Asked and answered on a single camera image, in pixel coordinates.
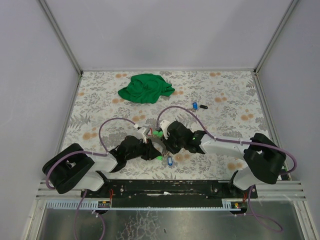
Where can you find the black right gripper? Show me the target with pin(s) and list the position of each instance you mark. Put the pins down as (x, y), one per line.
(169, 139)

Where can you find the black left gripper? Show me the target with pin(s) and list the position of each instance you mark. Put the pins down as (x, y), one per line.
(144, 148)

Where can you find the green key tag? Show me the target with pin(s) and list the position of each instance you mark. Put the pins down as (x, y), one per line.
(158, 134)

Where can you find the blue key tag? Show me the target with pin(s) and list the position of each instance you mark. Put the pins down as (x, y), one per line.
(169, 161)

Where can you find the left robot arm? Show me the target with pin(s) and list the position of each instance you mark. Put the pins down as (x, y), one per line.
(75, 168)

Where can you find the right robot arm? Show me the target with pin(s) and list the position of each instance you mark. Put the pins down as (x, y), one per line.
(263, 158)

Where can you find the blue tagged key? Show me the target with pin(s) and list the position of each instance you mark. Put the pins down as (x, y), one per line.
(194, 106)

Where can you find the black key fob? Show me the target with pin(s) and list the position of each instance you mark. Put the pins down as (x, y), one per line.
(203, 106)

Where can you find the green crumpled cloth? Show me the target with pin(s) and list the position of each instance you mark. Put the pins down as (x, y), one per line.
(146, 88)

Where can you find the floral table mat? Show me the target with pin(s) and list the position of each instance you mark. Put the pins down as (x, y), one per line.
(226, 104)

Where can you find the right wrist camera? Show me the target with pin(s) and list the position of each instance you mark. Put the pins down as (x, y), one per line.
(163, 126)

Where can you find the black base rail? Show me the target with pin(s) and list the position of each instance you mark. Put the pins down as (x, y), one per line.
(170, 193)

